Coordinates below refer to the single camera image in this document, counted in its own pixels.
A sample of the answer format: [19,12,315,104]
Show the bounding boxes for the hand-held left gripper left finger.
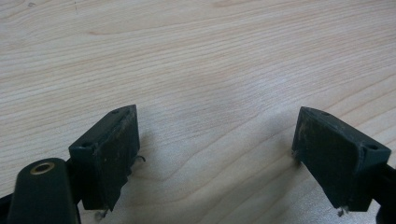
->
[68,104,141,212]

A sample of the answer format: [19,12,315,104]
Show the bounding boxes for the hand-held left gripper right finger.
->
[291,105,392,213]

